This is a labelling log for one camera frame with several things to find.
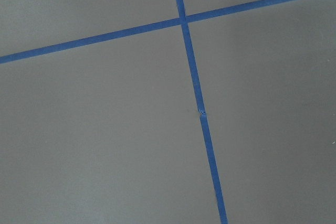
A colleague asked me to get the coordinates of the long blue tape strip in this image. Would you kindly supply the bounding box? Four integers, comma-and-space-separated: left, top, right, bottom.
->
176, 0, 228, 223

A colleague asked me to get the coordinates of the crossing blue tape strip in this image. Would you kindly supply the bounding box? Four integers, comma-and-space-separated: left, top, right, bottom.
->
1, 0, 297, 64

